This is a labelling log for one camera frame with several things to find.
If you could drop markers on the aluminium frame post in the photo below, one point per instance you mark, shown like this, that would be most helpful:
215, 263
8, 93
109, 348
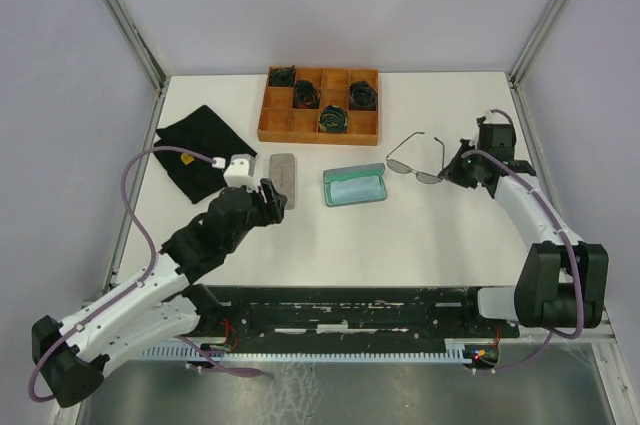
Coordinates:
546, 23
123, 19

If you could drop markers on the right electronics board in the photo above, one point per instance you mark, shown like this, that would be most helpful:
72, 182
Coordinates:
486, 356

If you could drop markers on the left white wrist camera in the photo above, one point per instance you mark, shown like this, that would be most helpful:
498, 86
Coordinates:
239, 173

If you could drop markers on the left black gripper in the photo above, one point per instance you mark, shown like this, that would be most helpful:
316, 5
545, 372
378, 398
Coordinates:
272, 210

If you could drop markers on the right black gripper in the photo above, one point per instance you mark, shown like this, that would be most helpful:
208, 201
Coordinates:
464, 146

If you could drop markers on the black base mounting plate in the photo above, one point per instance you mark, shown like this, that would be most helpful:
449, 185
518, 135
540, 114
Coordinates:
334, 319

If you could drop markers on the thin-frame glasses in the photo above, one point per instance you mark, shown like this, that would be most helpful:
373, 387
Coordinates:
402, 168

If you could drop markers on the left aluminium frame post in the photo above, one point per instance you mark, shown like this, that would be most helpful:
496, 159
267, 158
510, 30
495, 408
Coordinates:
123, 19

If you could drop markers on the blue glasses case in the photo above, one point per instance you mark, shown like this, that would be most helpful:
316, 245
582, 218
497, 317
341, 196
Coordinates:
347, 173

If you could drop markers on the black cloth pouch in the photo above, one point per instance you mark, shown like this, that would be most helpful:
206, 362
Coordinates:
204, 132

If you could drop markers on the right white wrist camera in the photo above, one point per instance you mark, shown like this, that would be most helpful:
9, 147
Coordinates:
490, 117

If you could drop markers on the right aluminium frame post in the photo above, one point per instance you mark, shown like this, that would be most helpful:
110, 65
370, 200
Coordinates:
546, 23

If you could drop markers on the grey glasses case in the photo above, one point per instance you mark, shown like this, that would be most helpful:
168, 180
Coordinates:
282, 173

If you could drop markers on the wooden compartment tray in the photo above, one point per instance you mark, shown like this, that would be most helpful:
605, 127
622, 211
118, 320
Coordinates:
281, 122

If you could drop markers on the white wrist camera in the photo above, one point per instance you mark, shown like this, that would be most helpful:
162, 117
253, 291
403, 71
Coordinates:
239, 173
490, 117

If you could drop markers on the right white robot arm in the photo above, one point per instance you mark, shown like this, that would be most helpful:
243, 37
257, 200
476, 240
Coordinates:
561, 286

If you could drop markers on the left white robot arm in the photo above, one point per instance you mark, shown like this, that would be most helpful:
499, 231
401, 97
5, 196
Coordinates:
164, 299

